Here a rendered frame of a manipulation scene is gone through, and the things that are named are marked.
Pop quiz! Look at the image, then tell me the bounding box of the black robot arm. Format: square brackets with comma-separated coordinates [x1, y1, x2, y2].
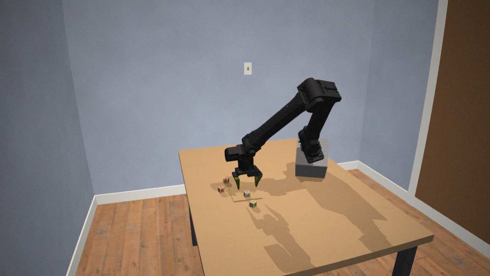
[224, 78, 342, 170]

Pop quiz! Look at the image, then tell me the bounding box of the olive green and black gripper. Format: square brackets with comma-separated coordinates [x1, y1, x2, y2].
[232, 159, 263, 190]

